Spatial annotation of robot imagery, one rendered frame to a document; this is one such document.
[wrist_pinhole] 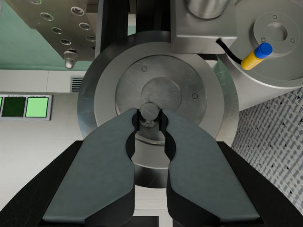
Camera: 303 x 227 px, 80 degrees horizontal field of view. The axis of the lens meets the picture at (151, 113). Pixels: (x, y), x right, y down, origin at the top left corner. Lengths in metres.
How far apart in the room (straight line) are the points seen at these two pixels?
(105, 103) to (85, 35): 0.34
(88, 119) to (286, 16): 0.22
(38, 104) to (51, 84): 2.77
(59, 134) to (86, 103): 0.37
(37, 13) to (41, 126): 0.27
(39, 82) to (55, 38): 2.93
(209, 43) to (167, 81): 0.05
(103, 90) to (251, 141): 0.28
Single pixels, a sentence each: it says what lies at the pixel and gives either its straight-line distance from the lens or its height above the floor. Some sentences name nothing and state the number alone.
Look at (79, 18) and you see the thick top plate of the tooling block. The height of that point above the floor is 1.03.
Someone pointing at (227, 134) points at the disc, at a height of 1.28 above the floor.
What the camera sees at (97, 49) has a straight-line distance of 0.20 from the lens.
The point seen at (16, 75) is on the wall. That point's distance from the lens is 3.67.
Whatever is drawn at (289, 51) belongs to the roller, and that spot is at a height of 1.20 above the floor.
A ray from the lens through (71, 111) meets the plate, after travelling 0.54.
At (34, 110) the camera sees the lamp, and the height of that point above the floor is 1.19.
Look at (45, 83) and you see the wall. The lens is 3.39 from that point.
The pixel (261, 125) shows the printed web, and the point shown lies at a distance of 0.35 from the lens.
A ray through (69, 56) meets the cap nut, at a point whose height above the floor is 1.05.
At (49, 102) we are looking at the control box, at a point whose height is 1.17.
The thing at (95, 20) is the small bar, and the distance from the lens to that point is 0.41.
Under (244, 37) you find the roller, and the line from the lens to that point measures 0.22.
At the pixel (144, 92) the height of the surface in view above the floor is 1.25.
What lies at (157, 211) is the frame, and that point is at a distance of 0.52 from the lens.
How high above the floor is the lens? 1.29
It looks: 11 degrees down
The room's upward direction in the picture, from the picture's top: 180 degrees counter-clockwise
